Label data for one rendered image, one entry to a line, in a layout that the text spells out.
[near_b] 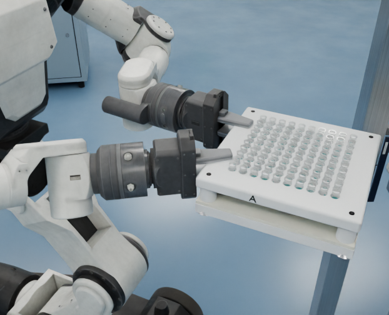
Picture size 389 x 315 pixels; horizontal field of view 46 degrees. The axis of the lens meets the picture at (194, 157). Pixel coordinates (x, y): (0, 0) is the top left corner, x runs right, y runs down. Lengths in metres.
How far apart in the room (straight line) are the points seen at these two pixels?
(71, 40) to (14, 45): 2.29
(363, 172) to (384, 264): 1.39
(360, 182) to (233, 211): 0.19
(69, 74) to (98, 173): 2.64
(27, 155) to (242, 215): 0.33
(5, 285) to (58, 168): 0.87
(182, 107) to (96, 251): 0.43
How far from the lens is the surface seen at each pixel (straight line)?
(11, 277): 1.56
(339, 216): 0.66
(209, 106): 0.81
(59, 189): 0.72
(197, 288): 1.89
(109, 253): 1.13
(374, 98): 1.11
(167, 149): 0.70
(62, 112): 3.10
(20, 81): 0.98
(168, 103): 0.86
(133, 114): 0.88
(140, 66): 0.95
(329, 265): 1.44
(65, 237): 1.11
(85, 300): 1.16
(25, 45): 0.96
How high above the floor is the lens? 1.47
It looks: 35 degrees down
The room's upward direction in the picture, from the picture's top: straight up
